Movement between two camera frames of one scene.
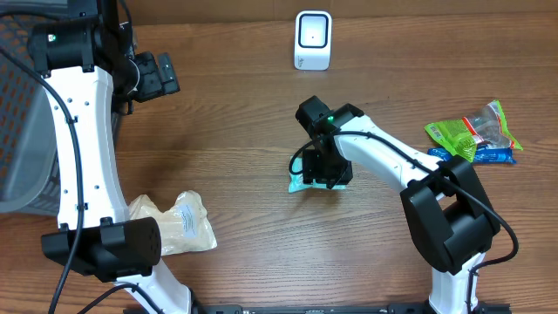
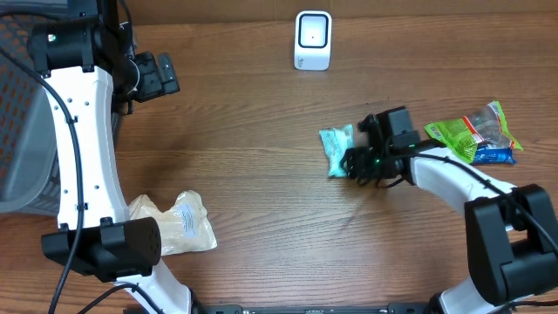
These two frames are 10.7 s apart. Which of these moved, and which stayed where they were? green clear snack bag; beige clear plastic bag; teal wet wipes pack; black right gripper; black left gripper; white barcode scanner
Moved: teal wet wipes pack; black right gripper
Stayed: black left gripper; white barcode scanner; beige clear plastic bag; green clear snack bag
